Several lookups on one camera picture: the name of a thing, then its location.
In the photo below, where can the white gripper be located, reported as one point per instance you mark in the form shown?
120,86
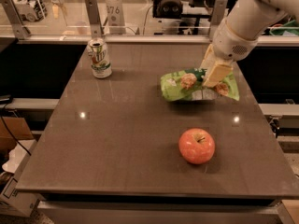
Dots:
231,44

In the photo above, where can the green rice chip bag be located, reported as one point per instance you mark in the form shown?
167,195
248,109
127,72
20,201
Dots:
186,85

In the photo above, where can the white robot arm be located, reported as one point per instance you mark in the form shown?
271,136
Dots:
238,33

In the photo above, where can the red apple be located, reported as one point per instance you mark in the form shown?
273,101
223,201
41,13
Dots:
196,146

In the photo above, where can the white green soda can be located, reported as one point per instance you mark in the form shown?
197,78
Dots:
100,62

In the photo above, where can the white numbered pillar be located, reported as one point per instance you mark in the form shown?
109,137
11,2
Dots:
115,17

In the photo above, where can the white cardboard box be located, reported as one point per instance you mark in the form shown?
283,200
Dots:
12,201

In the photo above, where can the right metal bracket post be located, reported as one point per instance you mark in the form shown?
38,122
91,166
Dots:
217,15

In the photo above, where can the metal bracket post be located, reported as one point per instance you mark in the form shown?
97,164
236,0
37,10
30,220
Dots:
18,28
217,15
94,18

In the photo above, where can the black camera device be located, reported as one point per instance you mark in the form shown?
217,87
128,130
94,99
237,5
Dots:
167,9

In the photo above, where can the middle metal bracket post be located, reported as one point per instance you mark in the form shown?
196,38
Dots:
94,18

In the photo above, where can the metal rail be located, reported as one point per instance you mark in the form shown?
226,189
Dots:
263,41

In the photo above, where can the left metal bracket post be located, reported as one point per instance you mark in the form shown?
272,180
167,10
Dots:
18,28

